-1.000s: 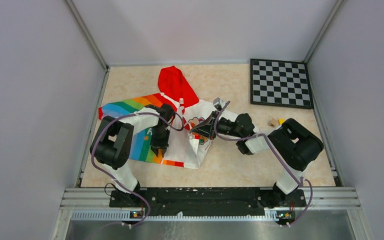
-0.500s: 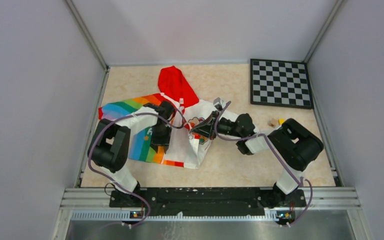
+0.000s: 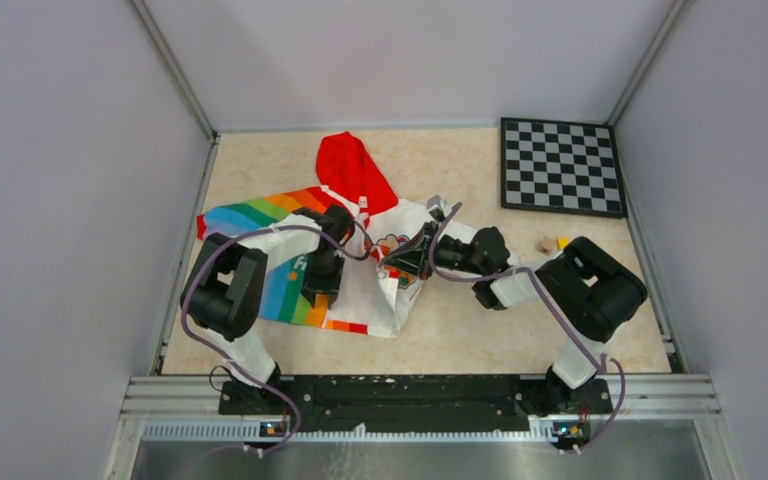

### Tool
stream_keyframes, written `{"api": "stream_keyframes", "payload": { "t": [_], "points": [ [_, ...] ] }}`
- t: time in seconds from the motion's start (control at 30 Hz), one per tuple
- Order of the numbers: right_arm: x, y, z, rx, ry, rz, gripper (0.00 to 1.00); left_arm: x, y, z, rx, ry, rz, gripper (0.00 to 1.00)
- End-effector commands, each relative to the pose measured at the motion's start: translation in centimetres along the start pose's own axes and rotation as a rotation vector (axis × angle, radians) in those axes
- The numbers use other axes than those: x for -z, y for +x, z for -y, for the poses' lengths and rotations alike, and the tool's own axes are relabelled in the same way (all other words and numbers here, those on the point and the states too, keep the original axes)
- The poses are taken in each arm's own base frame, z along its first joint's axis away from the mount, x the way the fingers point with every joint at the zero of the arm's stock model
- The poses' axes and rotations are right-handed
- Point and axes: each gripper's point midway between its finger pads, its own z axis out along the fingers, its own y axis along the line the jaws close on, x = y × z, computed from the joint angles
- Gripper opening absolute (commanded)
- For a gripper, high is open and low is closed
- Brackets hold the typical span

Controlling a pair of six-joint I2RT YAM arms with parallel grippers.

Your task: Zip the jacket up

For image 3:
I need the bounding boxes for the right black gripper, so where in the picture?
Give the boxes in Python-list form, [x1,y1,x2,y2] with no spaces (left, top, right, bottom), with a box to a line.
[382,220,487,281]

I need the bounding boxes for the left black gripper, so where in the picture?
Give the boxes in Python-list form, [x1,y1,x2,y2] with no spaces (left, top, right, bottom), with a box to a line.
[300,249,345,307]

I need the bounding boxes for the rainbow white red hooded jacket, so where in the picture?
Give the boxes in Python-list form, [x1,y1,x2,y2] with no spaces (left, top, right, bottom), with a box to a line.
[197,132,431,338]

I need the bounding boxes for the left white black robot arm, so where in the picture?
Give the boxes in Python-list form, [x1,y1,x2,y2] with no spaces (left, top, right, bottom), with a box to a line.
[180,204,355,414]

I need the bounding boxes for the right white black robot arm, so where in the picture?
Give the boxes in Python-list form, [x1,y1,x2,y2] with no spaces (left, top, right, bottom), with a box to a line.
[381,222,648,412]

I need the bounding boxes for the small wooden block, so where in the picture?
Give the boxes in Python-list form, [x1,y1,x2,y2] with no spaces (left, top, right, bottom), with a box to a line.
[535,236,558,255]

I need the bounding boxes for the black white checkerboard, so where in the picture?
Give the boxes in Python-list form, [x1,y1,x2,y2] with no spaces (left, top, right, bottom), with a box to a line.
[499,117,628,218]

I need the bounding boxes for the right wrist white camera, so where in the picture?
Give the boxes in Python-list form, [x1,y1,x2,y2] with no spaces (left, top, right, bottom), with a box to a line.
[426,194,450,222]

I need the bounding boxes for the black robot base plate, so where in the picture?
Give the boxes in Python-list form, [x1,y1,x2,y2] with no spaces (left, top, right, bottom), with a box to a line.
[218,374,613,433]

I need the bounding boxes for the aluminium frame rail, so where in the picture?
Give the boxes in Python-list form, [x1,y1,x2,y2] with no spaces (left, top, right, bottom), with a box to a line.
[104,373,746,479]

